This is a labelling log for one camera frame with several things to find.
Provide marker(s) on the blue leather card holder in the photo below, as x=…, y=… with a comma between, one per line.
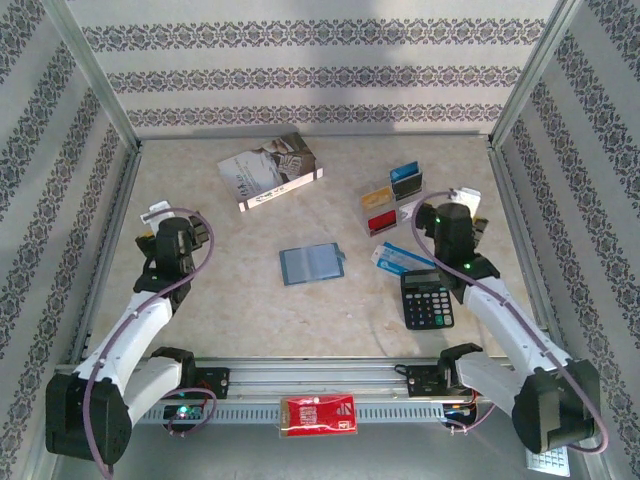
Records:
x=311, y=264

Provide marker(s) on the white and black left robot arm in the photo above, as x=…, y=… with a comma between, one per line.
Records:
x=140, y=330

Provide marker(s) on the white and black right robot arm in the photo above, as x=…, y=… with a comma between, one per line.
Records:
x=505, y=325

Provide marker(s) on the pale silver card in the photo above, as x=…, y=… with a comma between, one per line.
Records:
x=407, y=212

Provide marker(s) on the black card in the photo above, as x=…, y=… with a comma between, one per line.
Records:
x=407, y=186

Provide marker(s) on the clear acrylic card stand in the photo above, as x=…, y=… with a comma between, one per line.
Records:
x=380, y=209

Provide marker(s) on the gold card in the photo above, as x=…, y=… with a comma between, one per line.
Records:
x=376, y=199

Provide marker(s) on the blue and white paper sleeve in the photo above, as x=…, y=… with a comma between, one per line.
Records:
x=397, y=259

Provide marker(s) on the black desk calculator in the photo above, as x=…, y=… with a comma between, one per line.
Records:
x=425, y=305

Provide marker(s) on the paperback book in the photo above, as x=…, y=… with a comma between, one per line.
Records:
x=270, y=167

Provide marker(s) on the aluminium back bar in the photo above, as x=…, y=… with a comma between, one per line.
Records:
x=375, y=135

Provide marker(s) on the gold scientific calculator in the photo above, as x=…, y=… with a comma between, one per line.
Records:
x=550, y=462

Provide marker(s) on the aluminium side rail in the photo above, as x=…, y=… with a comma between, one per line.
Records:
x=107, y=250
x=510, y=200

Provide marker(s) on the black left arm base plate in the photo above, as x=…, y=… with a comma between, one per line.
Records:
x=217, y=382

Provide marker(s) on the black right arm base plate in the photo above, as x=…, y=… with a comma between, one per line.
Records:
x=420, y=382

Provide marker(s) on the aluminium frame post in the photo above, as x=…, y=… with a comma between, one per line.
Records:
x=532, y=70
x=93, y=70

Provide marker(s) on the aluminium mounting rail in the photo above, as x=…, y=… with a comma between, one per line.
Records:
x=320, y=375

